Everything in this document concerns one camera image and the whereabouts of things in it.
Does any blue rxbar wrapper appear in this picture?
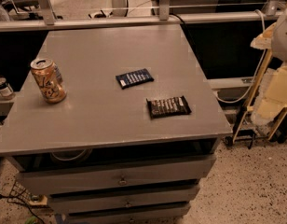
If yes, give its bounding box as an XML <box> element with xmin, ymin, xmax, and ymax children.
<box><xmin>116</xmin><ymin>68</ymin><xmax>154</xmax><ymax>90</ymax></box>

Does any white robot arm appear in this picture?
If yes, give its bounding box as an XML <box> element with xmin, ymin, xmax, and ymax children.
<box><xmin>271</xmin><ymin>8</ymin><xmax>287</xmax><ymax>62</ymax></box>

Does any black rxbar wrapper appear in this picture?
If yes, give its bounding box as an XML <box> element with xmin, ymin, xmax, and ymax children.
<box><xmin>146</xmin><ymin>96</ymin><xmax>192</xmax><ymax>119</ymax></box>

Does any grey drawer cabinet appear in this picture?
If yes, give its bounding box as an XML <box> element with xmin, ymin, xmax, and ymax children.
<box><xmin>0</xmin><ymin>24</ymin><xmax>234</xmax><ymax>224</ymax></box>

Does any orange soda can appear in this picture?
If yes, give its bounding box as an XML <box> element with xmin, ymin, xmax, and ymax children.
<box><xmin>30</xmin><ymin>58</ymin><xmax>66</xmax><ymax>104</ymax></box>

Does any bottom grey drawer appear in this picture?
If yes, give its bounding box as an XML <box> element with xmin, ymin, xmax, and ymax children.
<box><xmin>67</xmin><ymin>202</ymin><xmax>190</xmax><ymax>224</ymax></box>

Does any grey drawer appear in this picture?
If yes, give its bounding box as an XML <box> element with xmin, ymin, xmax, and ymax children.
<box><xmin>48</xmin><ymin>185</ymin><xmax>199</xmax><ymax>214</ymax></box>
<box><xmin>17</xmin><ymin>155</ymin><xmax>216</xmax><ymax>195</ymax></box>
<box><xmin>67</xmin><ymin>202</ymin><xmax>190</xmax><ymax>224</ymax></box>

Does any top grey drawer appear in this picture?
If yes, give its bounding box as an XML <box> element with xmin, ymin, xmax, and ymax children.
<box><xmin>17</xmin><ymin>155</ymin><xmax>216</xmax><ymax>195</ymax></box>

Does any middle grey drawer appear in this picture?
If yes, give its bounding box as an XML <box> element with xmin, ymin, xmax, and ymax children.
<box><xmin>48</xmin><ymin>185</ymin><xmax>199</xmax><ymax>214</ymax></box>

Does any white cable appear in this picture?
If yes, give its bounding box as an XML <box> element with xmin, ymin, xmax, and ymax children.
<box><xmin>216</xmin><ymin>8</ymin><xmax>267</xmax><ymax>105</ymax></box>

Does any grey metal rail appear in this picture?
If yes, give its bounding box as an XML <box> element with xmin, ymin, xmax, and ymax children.
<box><xmin>0</xmin><ymin>11</ymin><xmax>282</xmax><ymax>32</ymax></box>

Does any black floor cable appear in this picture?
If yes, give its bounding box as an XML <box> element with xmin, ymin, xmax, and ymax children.
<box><xmin>0</xmin><ymin>180</ymin><xmax>47</xmax><ymax>224</ymax></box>

